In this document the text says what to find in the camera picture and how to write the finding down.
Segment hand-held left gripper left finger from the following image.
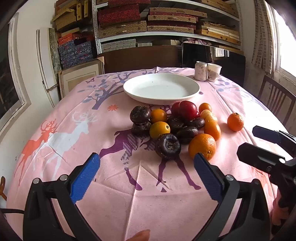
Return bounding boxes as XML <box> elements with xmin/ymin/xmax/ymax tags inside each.
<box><xmin>23</xmin><ymin>152</ymin><xmax>101</xmax><ymax>241</ymax></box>

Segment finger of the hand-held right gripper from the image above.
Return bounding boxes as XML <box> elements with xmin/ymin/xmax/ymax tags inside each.
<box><xmin>237</xmin><ymin>142</ymin><xmax>289</xmax><ymax>179</ymax></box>
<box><xmin>252</xmin><ymin>125</ymin><xmax>296</xmax><ymax>160</ymax></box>

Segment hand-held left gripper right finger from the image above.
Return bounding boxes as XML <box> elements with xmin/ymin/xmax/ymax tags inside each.
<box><xmin>194</xmin><ymin>152</ymin><xmax>271</xmax><ymax>241</ymax></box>

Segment deep orange tangerine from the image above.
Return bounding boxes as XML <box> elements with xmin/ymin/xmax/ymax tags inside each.
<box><xmin>227</xmin><ymin>112</ymin><xmax>244</xmax><ymax>132</ymax></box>

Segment yellow green tangerine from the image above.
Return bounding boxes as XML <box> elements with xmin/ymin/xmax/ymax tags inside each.
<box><xmin>149</xmin><ymin>121</ymin><xmax>171</xmax><ymax>140</ymax></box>

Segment large dark red plum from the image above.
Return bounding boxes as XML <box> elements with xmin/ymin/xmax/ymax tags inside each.
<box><xmin>179</xmin><ymin>100</ymin><xmax>198</xmax><ymax>121</ymax></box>

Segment round orange kumquat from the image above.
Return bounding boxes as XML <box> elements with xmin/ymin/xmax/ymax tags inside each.
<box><xmin>150</xmin><ymin>108</ymin><xmax>167</xmax><ymax>124</ymax></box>

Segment white oval plate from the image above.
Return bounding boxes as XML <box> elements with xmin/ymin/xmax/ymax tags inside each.
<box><xmin>123</xmin><ymin>74</ymin><xmax>200</xmax><ymax>105</ymax></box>

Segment person's right hand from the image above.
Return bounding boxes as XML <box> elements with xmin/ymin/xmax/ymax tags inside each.
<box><xmin>272</xmin><ymin>197</ymin><xmax>289</xmax><ymax>226</ymax></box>

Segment person's left hand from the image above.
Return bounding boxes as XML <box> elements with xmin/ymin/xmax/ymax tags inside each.
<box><xmin>126</xmin><ymin>229</ymin><xmax>151</xmax><ymax>241</ymax></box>

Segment pink deer print tablecloth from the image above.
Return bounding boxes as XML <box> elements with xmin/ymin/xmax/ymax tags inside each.
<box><xmin>6</xmin><ymin>67</ymin><xmax>289</xmax><ymax>241</ymax></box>

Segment large rough orange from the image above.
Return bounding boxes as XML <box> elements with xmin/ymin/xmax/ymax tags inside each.
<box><xmin>188</xmin><ymin>133</ymin><xmax>217</xmax><ymax>161</ymax></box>

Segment dark wooden chair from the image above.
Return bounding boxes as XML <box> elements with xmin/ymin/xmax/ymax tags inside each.
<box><xmin>258</xmin><ymin>75</ymin><xmax>296</xmax><ymax>127</ymax></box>

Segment smooth orange tangerine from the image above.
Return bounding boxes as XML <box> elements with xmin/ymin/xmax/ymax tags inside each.
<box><xmin>203</xmin><ymin>120</ymin><xmax>222</xmax><ymax>142</ymax></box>

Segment black flat panel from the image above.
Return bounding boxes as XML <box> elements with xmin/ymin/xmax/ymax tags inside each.
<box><xmin>181</xmin><ymin>42</ymin><xmax>246</xmax><ymax>87</ymax></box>

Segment brown wooden furniture piece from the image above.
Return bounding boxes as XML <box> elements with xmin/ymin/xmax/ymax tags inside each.
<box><xmin>0</xmin><ymin>176</ymin><xmax>8</xmax><ymax>200</ymax></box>

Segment white paper cup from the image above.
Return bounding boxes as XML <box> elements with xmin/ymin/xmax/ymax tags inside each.
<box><xmin>207</xmin><ymin>63</ymin><xmax>222</xmax><ymax>82</ymax></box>

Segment bright window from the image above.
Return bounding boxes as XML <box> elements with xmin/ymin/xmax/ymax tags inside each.
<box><xmin>273</xmin><ymin>7</ymin><xmax>296</xmax><ymax>78</ymax></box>

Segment white pink drink can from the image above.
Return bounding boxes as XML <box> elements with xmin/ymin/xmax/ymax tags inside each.
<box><xmin>194</xmin><ymin>61</ymin><xmax>208</xmax><ymax>81</ymax></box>

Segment beige patterned curtain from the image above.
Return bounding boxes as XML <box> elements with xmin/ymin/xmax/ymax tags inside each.
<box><xmin>251</xmin><ymin>0</ymin><xmax>280</xmax><ymax>70</ymax></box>

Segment white leaning boards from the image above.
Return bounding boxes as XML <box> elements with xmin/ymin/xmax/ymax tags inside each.
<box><xmin>36</xmin><ymin>29</ymin><xmax>58</xmax><ymax>107</ymax></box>

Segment stack of light wooden boxes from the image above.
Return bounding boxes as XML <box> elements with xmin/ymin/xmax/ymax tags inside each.
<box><xmin>196</xmin><ymin>0</ymin><xmax>241</xmax><ymax>43</ymax></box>

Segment pink floral cloth bundle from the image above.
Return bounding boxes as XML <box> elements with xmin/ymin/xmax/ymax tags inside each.
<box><xmin>184</xmin><ymin>38</ymin><xmax>210</xmax><ymax>45</ymax></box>

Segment stack of blue patterned boxes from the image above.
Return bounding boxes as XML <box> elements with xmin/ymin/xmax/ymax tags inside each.
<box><xmin>58</xmin><ymin>32</ymin><xmax>94</xmax><ymax>69</ymax></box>

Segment grey marble slab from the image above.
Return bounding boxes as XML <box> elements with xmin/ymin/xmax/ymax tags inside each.
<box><xmin>48</xmin><ymin>28</ymin><xmax>63</xmax><ymax>73</ymax></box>

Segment brown wooden cabinet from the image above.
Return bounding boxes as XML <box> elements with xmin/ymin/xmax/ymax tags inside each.
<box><xmin>97</xmin><ymin>45</ymin><xmax>183</xmax><ymax>75</ymax></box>

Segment white patterned flat boxes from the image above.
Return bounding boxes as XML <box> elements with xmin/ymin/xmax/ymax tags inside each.
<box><xmin>101</xmin><ymin>39</ymin><xmax>152</xmax><ymax>52</ymax></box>

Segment grey metal shelf rack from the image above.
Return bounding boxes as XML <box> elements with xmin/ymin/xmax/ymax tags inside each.
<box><xmin>92</xmin><ymin>0</ymin><xmax>243</xmax><ymax>55</ymax></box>

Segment stack of yellow boxes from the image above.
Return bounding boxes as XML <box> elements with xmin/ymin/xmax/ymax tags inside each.
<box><xmin>52</xmin><ymin>0</ymin><xmax>89</xmax><ymax>33</ymax></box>

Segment black cable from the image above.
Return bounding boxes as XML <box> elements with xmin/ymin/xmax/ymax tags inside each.
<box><xmin>0</xmin><ymin>208</ymin><xmax>25</xmax><ymax>214</ymax></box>

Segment beige picture frame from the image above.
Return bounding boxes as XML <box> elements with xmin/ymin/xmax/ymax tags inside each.
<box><xmin>58</xmin><ymin>57</ymin><xmax>105</xmax><ymax>98</ymax></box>

